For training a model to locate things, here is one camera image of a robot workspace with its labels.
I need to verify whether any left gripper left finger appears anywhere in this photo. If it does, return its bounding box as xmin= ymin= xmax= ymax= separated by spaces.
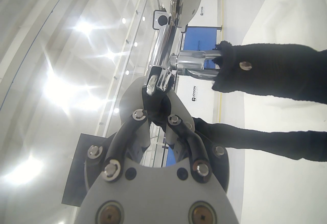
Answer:
xmin=102 ymin=76 xmax=167 ymax=183

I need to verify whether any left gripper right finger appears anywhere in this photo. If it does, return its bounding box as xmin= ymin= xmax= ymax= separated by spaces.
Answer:
xmin=159 ymin=91 xmax=212 ymax=185

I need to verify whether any silver key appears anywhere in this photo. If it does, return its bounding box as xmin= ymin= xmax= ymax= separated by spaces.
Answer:
xmin=169 ymin=0 xmax=181 ymax=29

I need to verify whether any white partition panel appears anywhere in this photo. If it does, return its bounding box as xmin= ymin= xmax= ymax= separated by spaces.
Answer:
xmin=190 ymin=0 xmax=223 ymax=28
xmin=176 ymin=74 xmax=221 ymax=122

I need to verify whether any blue partition panel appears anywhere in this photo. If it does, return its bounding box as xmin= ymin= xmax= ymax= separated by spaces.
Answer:
xmin=184 ymin=26 xmax=222 ymax=53

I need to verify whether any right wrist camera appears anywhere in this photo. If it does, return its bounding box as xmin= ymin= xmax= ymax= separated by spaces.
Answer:
xmin=153 ymin=10 xmax=170 ymax=30

